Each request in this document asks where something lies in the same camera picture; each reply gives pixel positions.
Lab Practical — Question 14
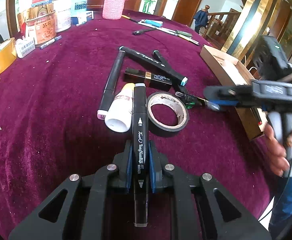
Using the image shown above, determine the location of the yellow tape roll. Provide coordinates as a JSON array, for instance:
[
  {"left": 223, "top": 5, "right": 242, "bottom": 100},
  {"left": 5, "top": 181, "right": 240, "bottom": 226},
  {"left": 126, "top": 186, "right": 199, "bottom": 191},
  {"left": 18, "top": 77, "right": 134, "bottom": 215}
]
[{"left": 0, "top": 38, "right": 17, "bottom": 74}]

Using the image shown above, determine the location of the black marker blue cap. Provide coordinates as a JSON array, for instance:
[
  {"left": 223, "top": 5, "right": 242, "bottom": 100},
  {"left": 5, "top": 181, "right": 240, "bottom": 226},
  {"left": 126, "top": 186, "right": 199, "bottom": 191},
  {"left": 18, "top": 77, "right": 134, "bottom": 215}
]
[{"left": 118, "top": 45, "right": 189, "bottom": 87}]

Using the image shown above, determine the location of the white glue bottle orange cap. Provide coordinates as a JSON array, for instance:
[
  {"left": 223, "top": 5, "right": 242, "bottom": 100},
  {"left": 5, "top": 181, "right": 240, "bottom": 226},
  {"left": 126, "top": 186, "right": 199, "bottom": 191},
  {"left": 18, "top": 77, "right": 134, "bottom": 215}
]
[{"left": 105, "top": 83, "right": 135, "bottom": 133}]

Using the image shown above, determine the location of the black tape roll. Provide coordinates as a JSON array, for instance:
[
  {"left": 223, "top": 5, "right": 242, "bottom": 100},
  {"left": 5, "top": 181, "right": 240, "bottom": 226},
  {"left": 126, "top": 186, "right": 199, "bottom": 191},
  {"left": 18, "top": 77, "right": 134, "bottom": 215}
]
[{"left": 147, "top": 92, "right": 189, "bottom": 138}]

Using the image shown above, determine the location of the black gold lipstick tube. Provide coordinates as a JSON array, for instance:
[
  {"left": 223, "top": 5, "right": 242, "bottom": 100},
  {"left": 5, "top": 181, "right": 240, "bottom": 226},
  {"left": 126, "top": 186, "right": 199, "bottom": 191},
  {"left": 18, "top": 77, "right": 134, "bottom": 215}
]
[{"left": 124, "top": 68, "right": 172, "bottom": 92}]

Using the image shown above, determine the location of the black marker green cap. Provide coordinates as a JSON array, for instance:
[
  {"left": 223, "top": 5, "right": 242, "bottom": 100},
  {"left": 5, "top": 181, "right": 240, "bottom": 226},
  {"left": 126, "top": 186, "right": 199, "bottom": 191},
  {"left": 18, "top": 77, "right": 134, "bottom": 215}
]
[{"left": 153, "top": 50, "right": 188, "bottom": 94}]

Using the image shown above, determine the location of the black mechanical pencil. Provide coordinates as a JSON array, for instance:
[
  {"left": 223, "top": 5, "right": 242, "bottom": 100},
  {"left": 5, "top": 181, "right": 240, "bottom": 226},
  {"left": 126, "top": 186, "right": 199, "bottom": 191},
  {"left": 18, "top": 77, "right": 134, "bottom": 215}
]
[{"left": 175, "top": 92, "right": 220, "bottom": 111}]

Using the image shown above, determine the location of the cardboard box tray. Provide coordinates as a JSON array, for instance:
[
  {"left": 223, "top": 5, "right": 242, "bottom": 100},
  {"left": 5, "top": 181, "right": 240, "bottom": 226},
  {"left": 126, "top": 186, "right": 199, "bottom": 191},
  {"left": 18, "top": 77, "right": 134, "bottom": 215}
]
[{"left": 200, "top": 45, "right": 266, "bottom": 140}]

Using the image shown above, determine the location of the green marker pen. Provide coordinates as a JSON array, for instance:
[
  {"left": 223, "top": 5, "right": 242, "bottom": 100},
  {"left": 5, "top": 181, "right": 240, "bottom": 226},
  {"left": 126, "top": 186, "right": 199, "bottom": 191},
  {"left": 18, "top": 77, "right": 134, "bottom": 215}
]
[{"left": 175, "top": 30, "right": 192, "bottom": 38}]

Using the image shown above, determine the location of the silver blue pen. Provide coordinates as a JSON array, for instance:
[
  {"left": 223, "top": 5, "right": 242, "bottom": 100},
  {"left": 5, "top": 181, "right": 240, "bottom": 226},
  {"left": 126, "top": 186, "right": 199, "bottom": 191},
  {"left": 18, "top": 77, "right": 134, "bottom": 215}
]
[{"left": 138, "top": 22, "right": 178, "bottom": 36}]

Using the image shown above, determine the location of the wooden sideboard cabinet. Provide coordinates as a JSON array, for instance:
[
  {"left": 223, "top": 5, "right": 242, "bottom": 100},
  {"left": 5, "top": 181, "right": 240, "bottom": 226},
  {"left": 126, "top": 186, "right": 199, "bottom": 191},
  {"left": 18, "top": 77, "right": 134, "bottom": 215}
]
[{"left": 87, "top": 0, "right": 140, "bottom": 11}]

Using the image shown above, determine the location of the blue labelled plastic jar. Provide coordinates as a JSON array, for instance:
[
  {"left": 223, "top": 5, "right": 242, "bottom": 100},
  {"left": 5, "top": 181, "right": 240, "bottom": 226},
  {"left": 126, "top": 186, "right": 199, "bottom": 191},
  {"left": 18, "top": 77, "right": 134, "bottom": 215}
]
[{"left": 71, "top": 0, "right": 87, "bottom": 25}]

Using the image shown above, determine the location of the small blue white box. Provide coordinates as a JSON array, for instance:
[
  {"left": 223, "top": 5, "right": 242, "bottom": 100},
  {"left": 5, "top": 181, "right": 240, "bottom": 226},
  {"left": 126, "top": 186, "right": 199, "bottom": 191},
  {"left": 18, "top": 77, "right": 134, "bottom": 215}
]
[{"left": 76, "top": 11, "right": 94, "bottom": 26}]

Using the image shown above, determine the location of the pink knitted bottle cover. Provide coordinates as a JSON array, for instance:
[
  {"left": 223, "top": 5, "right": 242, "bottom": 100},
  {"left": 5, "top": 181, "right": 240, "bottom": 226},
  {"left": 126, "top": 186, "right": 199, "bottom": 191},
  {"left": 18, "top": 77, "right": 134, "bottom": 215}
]
[{"left": 102, "top": 0, "right": 127, "bottom": 20}]

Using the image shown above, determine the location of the blue white marker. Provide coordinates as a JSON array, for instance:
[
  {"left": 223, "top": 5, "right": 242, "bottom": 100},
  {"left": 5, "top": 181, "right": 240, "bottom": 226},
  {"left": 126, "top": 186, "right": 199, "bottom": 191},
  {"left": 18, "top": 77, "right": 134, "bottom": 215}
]
[{"left": 141, "top": 20, "right": 163, "bottom": 28}]

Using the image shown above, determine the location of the black marker pink cap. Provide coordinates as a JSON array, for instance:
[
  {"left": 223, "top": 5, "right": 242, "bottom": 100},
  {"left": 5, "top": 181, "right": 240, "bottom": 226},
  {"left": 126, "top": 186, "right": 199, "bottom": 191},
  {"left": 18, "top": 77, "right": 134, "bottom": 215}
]
[{"left": 97, "top": 50, "right": 125, "bottom": 120}]

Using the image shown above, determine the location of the purple velvet tablecloth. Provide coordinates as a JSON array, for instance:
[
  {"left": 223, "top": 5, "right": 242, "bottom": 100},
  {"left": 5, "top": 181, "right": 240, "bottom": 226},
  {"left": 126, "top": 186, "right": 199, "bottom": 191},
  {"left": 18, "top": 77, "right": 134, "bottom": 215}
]
[{"left": 0, "top": 11, "right": 273, "bottom": 239}]

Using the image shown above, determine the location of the black art marker grey cap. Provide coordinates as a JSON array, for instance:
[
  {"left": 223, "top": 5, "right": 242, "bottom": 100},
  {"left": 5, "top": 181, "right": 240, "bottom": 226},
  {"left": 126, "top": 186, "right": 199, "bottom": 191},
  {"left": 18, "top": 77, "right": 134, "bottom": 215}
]
[{"left": 132, "top": 83, "right": 149, "bottom": 228}]

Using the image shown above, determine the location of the blue right sleeve forearm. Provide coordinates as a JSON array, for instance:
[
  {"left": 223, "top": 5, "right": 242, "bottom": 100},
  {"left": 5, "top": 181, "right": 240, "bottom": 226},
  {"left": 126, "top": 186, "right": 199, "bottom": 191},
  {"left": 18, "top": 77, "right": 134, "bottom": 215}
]
[{"left": 269, "top": 177, "right": 292, "bottom": 239}]

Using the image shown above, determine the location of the right hand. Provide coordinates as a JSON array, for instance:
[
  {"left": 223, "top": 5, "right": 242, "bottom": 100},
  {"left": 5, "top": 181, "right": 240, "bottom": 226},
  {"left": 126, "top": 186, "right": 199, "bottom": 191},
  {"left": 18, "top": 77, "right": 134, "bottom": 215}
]
[{"left": 264, "top": 124, "right": 292, "bottom": 177}]

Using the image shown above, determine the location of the black pen on cloth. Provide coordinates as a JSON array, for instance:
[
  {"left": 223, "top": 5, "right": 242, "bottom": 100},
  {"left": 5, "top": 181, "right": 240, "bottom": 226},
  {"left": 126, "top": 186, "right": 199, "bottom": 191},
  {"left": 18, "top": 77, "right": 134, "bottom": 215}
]
[{"left": 132, "top": 28, "right": 157, "bottom": 36}]

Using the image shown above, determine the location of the orange tea tin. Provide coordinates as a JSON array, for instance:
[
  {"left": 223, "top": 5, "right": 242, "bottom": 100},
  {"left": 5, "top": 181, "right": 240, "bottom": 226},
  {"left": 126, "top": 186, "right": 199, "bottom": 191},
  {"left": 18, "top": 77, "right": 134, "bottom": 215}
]
[{"left": 26, "top": 10, "right": 57, "bottom": 47}]

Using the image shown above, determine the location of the small grey marker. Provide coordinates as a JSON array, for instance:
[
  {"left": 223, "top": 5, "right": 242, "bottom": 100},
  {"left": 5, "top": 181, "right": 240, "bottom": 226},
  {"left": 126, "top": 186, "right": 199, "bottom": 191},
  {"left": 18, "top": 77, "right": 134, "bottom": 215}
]
[{"left": 40, "top": 35, "right": 62, "bottom": 50}]

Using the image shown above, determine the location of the white plastic tub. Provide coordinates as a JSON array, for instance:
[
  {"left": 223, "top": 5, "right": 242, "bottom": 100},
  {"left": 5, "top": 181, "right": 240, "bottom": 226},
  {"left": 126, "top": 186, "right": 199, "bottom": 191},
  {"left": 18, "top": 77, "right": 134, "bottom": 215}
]
[{"left": 53, "top": 0, "right": 72, "bottom": 33}]

